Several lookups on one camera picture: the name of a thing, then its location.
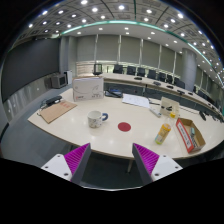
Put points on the white remote control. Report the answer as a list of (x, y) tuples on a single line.
[(155, 112)]

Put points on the black office chair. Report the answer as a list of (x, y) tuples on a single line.
[(118, 69)]

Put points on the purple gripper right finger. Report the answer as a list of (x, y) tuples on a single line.
[(152, 166)]

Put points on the red round coaster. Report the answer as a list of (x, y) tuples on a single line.
[(123, 126)]

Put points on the black device on table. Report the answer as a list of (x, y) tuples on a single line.
[(51, 101)]

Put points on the yellow plastic bottle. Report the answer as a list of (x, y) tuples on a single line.
[(165, 128)]

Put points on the white mug blue handle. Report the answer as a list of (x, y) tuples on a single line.
[(95, 118)]

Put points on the white cardboard box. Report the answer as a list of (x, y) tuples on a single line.
[(88, 88)]

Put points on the open cardboard box red side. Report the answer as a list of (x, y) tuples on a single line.
[(190, 134)]

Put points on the white paper sheets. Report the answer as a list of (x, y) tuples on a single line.
[(136, 100)]

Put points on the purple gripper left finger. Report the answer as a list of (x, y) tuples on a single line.
[(70, 166)]

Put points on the grey crt monitor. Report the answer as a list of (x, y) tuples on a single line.
[(59, 81)]

